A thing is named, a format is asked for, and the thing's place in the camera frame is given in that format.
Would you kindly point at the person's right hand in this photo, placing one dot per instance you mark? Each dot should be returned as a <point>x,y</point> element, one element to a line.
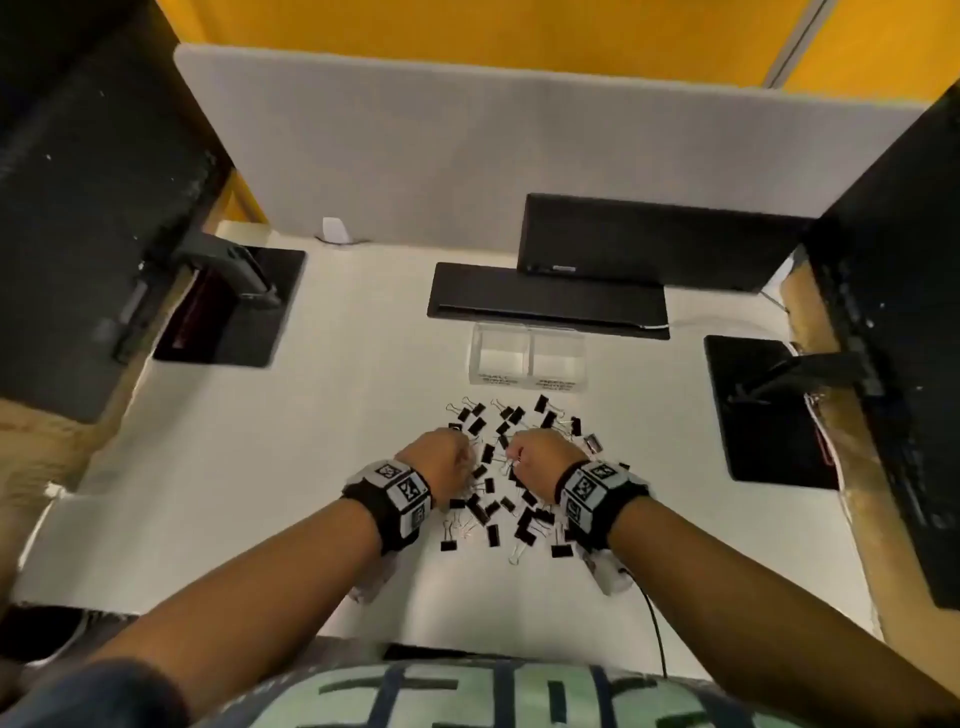
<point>544,461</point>

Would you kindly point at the person's left hand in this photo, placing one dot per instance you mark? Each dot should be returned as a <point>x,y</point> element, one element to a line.
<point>442,465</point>

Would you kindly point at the pile of black binder clips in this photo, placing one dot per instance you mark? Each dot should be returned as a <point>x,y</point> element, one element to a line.
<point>493,535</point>

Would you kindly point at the clear two-compartment plastic box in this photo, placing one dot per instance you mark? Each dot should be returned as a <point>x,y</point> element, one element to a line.
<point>525,352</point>

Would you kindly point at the person's right forearm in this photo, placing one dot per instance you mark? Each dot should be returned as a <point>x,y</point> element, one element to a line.
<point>750,600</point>

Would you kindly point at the person's left forearm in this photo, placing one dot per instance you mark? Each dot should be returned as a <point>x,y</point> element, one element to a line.
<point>247,607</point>

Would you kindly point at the brown cardboard box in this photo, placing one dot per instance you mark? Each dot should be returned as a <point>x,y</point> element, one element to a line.
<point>847,487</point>

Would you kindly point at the black left wristband with markers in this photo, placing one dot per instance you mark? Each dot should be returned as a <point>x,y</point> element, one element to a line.
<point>390,502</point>

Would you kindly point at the black wristband with markers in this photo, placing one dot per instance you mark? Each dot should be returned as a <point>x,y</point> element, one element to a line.
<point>600,502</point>
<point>390,502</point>

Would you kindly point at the black right wristband with markers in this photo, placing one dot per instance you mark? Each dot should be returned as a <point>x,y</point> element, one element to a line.
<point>600,502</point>

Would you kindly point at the black centre monitor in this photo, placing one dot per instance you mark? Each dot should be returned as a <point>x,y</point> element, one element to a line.
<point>562,300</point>

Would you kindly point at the black monitor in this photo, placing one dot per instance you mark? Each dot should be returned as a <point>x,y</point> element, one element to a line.
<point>900,300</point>
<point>75,225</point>
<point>562,300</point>

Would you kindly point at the black monitor stand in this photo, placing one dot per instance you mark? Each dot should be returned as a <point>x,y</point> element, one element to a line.
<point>772,435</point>
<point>255,330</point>

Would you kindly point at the grey shirt with green print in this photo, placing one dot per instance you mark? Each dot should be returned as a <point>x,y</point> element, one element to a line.
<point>450,697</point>

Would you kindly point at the small white paper card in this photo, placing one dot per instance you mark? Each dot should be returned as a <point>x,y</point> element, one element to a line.
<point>335,229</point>

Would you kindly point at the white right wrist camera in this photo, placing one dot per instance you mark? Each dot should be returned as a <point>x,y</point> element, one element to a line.
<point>611,577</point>

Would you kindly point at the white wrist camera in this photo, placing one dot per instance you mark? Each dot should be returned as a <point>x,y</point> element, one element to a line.
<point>611,577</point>
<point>371,581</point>

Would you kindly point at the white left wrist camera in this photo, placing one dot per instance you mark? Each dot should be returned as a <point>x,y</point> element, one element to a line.
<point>371,581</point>

